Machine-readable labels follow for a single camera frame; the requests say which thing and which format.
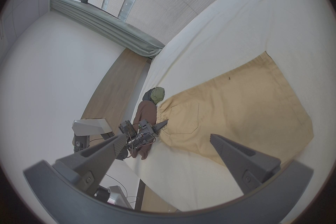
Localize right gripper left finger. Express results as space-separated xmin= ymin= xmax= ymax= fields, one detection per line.
xmin=52 ymin=134 xmax=130 ymax=195

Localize brown garment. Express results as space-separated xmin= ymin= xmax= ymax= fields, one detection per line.
xmin=131 ymin=100 xmax=158 ymax=160

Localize black cable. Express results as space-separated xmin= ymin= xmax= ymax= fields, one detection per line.
xmin=104 ymin=174 xmax=139 ymax=204

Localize olive green garment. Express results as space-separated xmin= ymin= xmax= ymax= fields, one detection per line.
xmin=150 ymin=87 xmax=165 ymax=105

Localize tan shorts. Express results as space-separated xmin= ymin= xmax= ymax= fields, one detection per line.
xmin=155 ymin=51 xmax=315 ymax=166

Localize dark grey garment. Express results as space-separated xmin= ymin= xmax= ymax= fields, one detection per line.
xmin=142 ymin=89 xmax=156 ymax=103

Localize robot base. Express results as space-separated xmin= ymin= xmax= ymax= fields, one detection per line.
xmin=94 ymin=185 xmax=135 ymax=211

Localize grey-green curtain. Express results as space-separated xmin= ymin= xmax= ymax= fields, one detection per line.
xmin=50 ymin=0 xmax=166 ymax=58

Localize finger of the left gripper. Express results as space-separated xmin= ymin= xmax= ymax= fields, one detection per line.
xmin=153 ymin=120 xmax=169 ymax=135

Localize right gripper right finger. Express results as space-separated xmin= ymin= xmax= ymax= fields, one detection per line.
xmin=209 ymin=134 xmax=282 ymax=197

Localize bed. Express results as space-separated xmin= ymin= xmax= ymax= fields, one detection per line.
xmin=80 ymin=0 xmax=336 ymax=214

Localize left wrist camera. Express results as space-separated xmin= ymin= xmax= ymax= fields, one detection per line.
xmin=119 ymin=120 xmax=134 ymax=136

